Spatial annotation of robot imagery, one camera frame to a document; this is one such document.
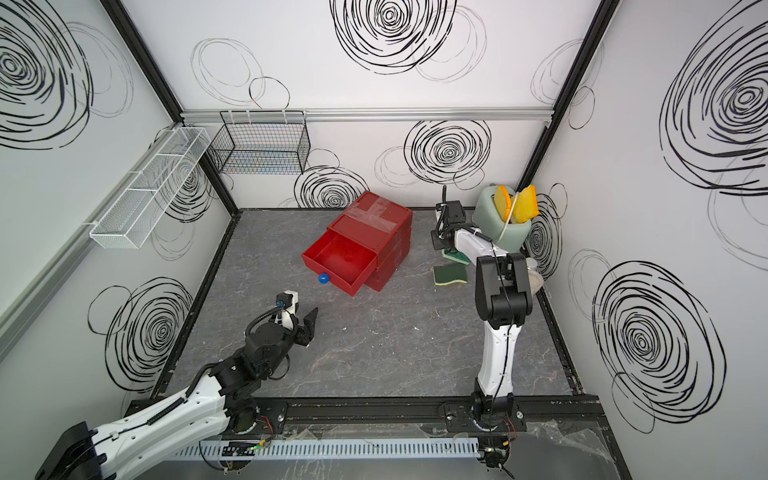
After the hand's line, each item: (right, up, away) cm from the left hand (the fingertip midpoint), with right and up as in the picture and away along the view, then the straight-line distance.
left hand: (307, 308), depth 81 cm
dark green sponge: (+45, +13, +20) cm, 51 cm away
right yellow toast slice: (+67, +30, +15) cm, 75 cm away
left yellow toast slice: (+58, +31, +13) cm, 68 cm away
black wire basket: (-19, +50, +16) cm, 56 cm away
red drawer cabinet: (+17, +18, +1) cm, 25 cm away
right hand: (+42, +20, +22) cm, 51 cm away
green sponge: (+42, +7, +19) cm, 46 cm away
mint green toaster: (+62, +19, +15) cm, 66 cm away
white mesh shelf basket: (-41, +24, -9) cm, 48 cm away
